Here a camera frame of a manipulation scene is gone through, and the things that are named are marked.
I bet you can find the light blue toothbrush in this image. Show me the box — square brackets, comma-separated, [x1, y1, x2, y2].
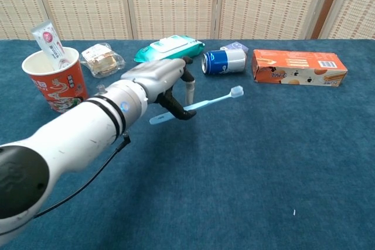
[149, 85, 244, 125]

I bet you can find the white floral toothpaste tube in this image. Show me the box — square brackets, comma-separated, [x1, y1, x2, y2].
[30, 20, 73, 71]

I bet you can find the orange biscuit box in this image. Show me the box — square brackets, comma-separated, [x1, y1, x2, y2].
[252, 49, 349, 88]

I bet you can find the blue felt table mat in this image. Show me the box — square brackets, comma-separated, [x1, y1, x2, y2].
[0, 38, 375, 250]

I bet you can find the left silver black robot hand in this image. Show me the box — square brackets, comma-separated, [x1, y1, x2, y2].
[120, 56, 197, 121]

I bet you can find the red noodle paper cup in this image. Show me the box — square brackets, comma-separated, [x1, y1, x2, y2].
[21, 46, 90, 114]

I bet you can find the snack in clear wrapper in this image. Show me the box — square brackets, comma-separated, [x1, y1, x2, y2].
[79, 42, 126, 79]

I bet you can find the small purple tissue pack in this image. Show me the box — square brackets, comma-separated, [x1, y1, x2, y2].
[219, 42, 249, 54]

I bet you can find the beige bamboo folding screen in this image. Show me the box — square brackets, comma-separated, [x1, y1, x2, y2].
[0, 0, 332, 41]
[319, 0, 375, 40]

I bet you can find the teal wet wipes pack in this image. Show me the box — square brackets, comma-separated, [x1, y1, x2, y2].
[134, 35, 206, 65]

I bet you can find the blue white drink can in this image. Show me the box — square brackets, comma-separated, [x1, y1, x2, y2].
[200, 49, 247, 76]

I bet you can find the brown wooden post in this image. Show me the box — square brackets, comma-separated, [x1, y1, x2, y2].
[311, 0, 348, 39]

